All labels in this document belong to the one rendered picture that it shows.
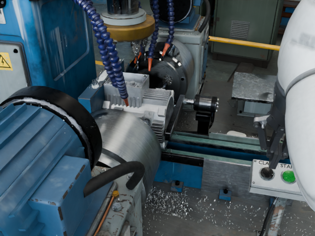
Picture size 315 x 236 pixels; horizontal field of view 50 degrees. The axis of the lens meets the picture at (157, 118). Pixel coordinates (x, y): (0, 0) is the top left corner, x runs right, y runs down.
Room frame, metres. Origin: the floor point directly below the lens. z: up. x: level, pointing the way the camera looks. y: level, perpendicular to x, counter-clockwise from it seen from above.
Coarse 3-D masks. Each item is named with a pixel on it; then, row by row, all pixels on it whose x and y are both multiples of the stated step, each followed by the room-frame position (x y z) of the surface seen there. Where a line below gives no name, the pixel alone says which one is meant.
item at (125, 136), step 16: (96, 112) 0.75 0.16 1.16; (112, 112) 0.74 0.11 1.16; (128, 112) 0.75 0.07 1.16; (112, 128) 0.67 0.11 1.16; (128, 128) 0.68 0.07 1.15; (144, 128) 0.71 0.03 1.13; (112, 144) 0.61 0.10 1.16; (128, 144) 0.63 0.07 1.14; (144, 144) 0.67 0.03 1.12; (112, 160) 0.58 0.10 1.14; (128, 160) 0.59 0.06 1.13; (144, 160) 0.62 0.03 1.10; (160, 160) 0.72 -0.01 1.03; (144, 176) 0.59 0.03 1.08; (144, 192) 0.57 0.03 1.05
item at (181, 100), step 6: (180, 96) 1.07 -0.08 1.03; (180, 102) 1.03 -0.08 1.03; (174, 108) 0.99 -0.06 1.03; (180, 108) 1.00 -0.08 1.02; (174, 114) 0.95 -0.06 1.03; (174, 120) 0.91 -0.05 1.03; (168, 126) 0.88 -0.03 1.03; (174, 126) 0.90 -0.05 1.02; (168, 132) 0.85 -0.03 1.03; (168, 138) 0.84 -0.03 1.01
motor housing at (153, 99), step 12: (144, 96) 0.93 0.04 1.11; (156, 96) 0.93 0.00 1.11; (168, 96) 0.93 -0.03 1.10; (132, 108) 0.91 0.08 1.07; (144, 108) 0.91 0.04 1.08; (156, 108) 0.90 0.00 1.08; (168, 108) 1.02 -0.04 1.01; (156, 120) 0.88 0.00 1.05; (168, 120) 1.00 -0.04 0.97; (156, 132) 0.86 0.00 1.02
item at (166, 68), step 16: (160, 48) 1.20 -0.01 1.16; (176, 48) 1.24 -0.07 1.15; (128, 64) 1.20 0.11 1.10; (144, 64) 1.18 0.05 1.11; (160, 64) 1.16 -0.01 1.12; (176, 64) 1.15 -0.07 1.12; (192, 64) 1.27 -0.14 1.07; (160, 80) 1.16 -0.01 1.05; (176, 80) 1.15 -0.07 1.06; (176, 96) 1.15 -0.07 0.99
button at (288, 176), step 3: (285, 171) 0.61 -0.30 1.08; (288, 171) 0.61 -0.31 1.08; (291, 171) 0.61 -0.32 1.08; (285, 174) 0.61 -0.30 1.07; (288, 174) 0.61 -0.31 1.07; (291, 174) 0.61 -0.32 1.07; (285, 177) 0.60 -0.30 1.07; (288, 177) 0.60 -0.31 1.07; (291, 177) 0.60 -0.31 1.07; (294, 177) 0.60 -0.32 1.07; (285, 180) 0.60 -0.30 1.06; (288, 180) 0.59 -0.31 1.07; (291, 180) 0.59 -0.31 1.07; (294, 180) 0.60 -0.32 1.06
